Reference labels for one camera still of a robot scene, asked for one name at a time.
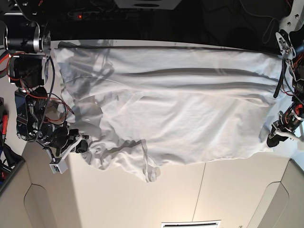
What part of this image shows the black power strip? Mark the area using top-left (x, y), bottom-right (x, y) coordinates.
top-left (67, 10), bottom-right (140, 21)

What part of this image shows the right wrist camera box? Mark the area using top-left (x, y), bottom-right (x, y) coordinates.
top-left (44, 135), bottom-right (89, 174)

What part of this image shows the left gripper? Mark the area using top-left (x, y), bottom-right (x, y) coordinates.
top-left (266, 104), bottom-right (304, 148)

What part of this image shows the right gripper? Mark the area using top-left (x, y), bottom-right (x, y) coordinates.
top-left (38, 123), bottom-right (88, 153)

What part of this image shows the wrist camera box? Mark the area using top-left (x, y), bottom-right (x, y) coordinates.
top-left (270, 121), bottom-right (304, 143)
top-left (44, 135), bottom-right (89, 174)

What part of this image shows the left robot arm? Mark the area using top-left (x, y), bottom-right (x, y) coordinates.
top-left (266, 0), bottom-right (304, 148)

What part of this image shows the white coiled cable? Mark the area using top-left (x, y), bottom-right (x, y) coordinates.
top-left (262, 15), bottom-right (283, 45)

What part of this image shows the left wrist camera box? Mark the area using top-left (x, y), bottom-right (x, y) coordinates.
top-left (270, 121), bottom-right (304, 143)

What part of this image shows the white t-shirt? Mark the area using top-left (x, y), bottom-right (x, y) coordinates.
top-left (54, 46), bottom-right (282, 182)

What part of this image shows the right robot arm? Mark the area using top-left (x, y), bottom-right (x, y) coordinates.
top-left (0, 0), bottom-right (88, 156)

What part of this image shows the orange handled tool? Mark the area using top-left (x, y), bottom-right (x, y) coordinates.
top-left (2, 110), bottom-right (9, 146)

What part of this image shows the black tool tray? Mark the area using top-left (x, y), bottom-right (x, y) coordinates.
top-left (0, 143), bottom-right (25, 194)

